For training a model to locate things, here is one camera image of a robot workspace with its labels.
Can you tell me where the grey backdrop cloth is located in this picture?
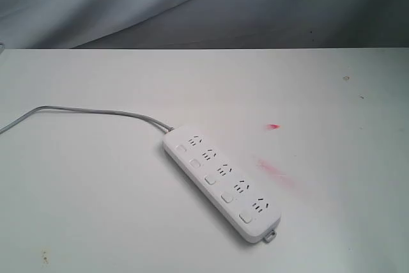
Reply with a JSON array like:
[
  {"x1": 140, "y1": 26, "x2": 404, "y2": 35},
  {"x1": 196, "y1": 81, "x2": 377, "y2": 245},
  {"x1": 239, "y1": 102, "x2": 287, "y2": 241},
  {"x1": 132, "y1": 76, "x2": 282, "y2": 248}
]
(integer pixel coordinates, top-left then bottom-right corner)
[{"x1": 1, "y1": 0, "x2": 408, "y2": 49}]

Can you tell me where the white five-outlet power strip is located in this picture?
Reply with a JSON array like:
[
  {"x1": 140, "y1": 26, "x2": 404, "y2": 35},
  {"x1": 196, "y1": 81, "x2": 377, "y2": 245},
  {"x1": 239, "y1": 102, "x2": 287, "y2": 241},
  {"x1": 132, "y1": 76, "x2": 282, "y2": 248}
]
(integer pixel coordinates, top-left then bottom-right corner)
[{"x1": 162, "y1": 126, "x2": 281, "y2": 244}]

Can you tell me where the grey power cable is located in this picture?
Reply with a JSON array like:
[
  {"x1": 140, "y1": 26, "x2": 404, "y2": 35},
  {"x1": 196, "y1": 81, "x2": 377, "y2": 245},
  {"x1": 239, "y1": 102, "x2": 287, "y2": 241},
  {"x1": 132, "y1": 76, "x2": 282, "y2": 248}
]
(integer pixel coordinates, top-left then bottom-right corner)
[{"x1": 0, "y1": 105, "x2": 175, "y2": 136}]

